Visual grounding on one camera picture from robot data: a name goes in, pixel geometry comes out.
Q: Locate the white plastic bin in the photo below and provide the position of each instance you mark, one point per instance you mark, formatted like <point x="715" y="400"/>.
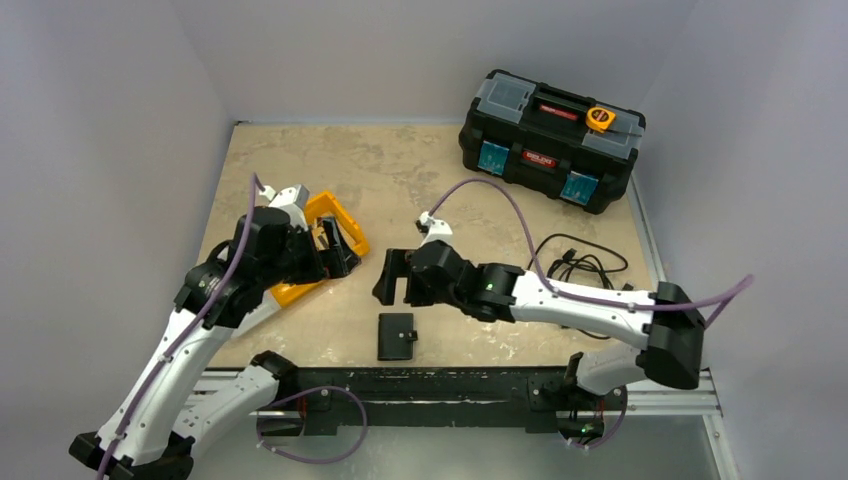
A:
<point x="267" y="309"/>

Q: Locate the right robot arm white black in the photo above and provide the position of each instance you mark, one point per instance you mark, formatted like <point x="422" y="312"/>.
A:
<point x="657" y="337"/>

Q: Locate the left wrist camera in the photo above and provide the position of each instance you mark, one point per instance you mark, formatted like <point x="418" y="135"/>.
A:
<point x="292" y="200"/>

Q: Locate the orange tape measure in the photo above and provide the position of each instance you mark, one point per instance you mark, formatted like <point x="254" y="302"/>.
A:
<point x="599" y="119"/>

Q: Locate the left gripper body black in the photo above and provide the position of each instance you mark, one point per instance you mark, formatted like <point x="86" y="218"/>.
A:
<point x="306" y="264"/>

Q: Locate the black plastic toolbox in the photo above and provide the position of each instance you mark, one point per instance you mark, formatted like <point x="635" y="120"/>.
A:
<point x="534" y="135"/>

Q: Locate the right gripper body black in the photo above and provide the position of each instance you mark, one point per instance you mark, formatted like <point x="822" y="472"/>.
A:
<point x="407" y="278"/>

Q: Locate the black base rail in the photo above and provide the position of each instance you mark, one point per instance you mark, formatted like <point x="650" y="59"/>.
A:
<point x="318" y="401"/>

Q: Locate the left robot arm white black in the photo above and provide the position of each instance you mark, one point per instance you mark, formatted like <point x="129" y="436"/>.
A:
<point x="155" y="434"/>

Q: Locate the yellow plastic bin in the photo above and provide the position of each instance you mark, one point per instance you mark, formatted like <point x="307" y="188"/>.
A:
<point x="321" y="206"/>

